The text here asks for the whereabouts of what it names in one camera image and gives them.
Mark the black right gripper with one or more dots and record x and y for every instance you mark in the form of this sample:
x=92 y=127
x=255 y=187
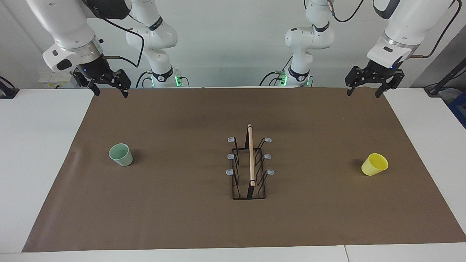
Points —
x=97 y=69

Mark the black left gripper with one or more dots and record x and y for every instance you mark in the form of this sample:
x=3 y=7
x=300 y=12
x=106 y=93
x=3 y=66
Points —
x=380 y=70

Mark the pale green plastic cup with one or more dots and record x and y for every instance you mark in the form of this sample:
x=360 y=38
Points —
x=123 y=158

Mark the yellow plastic cup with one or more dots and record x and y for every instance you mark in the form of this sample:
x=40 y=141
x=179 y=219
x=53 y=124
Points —
x=373 y=165

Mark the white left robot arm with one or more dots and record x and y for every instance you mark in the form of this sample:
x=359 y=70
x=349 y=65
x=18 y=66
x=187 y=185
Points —
x=411 y=22

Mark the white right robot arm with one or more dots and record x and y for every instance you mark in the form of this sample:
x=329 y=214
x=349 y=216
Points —
x=69 y=25

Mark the white power strip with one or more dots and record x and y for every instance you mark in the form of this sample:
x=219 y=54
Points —
x=54 y=80

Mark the black stand pole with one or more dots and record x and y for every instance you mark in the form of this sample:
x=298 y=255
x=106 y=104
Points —
x=446 y=78

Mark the black table clamp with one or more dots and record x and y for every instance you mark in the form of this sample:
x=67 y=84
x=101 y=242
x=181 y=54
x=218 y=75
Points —
x=7 y=92

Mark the brown table mat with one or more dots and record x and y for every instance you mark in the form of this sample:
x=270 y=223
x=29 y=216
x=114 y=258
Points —
x=182 y=203

